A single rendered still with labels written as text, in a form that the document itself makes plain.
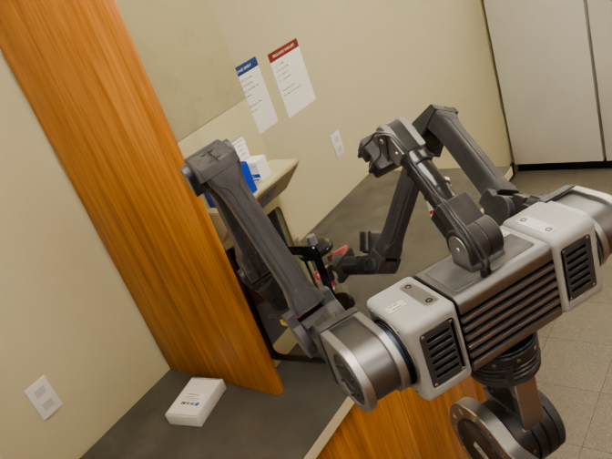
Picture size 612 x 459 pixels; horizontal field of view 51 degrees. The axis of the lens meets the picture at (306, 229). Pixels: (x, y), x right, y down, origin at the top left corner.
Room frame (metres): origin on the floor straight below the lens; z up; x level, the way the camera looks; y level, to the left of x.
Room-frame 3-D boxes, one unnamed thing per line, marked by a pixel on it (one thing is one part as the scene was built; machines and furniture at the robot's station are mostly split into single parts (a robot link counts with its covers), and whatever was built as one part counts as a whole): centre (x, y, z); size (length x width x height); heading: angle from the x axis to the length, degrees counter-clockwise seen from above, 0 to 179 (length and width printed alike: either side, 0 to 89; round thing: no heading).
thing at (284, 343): (1.52, 0.11, 1.19); 0.30 x 0.01 x 0.40; 53
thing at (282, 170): (1.69, 0.10, 1.46); 0.32 x 0.11 x 0.10; 137
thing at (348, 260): (1.66, -0.09, 1.17); 0.10 x 0.07 x 0.07; 138
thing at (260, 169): (1.72, 0.07, 1.54); 0.05 x 0.05 x 0.06; 52
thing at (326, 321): (0.94, 0.01, 1.45); 0.09 x 0.08 x 0.12; 107
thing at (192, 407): (1.58, 0.49, 0.96); 0.16 x 0.12 x 0.04; 148
